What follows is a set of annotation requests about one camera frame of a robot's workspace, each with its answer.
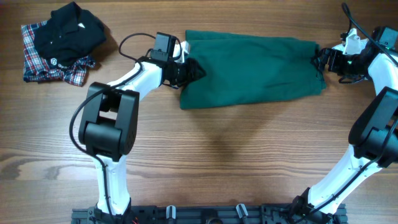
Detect dark green shorts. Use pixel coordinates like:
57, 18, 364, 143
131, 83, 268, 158
180, 30, 326, 110

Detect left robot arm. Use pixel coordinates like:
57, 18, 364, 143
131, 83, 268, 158
69, 32, 205, 223

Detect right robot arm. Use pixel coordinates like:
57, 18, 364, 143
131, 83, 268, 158
288, 26, 397, 223

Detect black polo shirt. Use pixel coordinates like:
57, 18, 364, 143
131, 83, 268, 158
34, 2, 106, 69

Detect red plaid shirt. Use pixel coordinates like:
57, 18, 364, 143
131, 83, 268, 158
21, 21, 96, 86

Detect right black camera cable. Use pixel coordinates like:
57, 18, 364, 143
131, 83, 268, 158
289, 2, 398, 222

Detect black camera cable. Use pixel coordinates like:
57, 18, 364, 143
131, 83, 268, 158
68, 32, 184, 222
289, 2, 398, 222

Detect left black camera cable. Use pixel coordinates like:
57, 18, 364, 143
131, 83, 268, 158
68, 32, 184, 222

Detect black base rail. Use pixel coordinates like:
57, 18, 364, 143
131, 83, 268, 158
71, 203, 348, 224

